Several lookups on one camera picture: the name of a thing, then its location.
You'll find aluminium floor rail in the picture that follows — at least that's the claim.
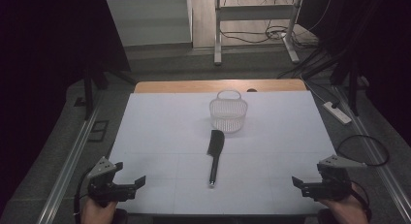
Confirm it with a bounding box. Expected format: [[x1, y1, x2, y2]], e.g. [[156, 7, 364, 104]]
[[36, 106, 103, 224], [333, 84, 411, 223]]

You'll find left hand-held gripper cable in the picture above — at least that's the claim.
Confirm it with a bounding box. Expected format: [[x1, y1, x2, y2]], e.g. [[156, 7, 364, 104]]
[[73, 172, 95, 224]]

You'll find person's left hand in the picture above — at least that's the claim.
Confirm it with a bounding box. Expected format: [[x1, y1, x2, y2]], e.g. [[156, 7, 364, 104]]
[[79, 198, 119, 224]]

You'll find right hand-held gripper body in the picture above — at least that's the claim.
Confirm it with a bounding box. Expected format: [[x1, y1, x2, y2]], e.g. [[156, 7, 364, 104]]
[[300, 154, 368, 202]]

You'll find hand-held gripper cable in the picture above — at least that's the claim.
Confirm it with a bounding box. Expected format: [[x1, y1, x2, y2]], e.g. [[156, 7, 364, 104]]
[[73, 172, 95, 224], [349, 180, 373, 222]]

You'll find white metal desk frame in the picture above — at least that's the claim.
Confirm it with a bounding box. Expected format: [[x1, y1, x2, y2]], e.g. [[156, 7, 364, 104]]
[[213, 0, 305, 66]]

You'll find white table mat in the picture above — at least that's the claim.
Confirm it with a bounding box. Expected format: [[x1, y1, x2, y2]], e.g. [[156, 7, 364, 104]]
[[108, 90, 337, 216]]

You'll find black looped floor cable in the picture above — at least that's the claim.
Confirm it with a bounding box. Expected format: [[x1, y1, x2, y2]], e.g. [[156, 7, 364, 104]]
[[335, 134, 391, 168]]

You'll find grey wall panel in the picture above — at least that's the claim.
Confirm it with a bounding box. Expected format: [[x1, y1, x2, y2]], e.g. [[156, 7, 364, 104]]
[[106, 0, 194, 48]]

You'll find white plastic basket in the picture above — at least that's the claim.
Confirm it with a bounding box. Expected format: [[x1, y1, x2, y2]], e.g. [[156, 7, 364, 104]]
[[208, 89, 249, 134]]

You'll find right hand-held gripper cable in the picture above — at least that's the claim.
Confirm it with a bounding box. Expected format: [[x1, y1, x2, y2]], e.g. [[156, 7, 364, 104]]
[[349, 180, 373, 222]]

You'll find black tripod stand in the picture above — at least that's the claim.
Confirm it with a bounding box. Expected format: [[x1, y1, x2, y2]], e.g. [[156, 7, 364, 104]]
[[80, 63, 139, 121], [331, 53, 364, 117]]

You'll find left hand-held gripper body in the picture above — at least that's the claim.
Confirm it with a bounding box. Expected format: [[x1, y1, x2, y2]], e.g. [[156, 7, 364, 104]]
[[86, 155, 138, 208]]

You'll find person's right hand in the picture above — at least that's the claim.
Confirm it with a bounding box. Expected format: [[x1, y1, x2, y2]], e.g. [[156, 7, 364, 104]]
[[317, 184, 370, 224]]

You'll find tangle of floor cables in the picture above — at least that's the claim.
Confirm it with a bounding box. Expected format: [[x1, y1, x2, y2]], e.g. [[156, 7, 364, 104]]
[[219, 21, 313, 51]]

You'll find white power strip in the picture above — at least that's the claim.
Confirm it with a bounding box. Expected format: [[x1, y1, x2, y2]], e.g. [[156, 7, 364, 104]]
[[322, 101, 353, 126]]

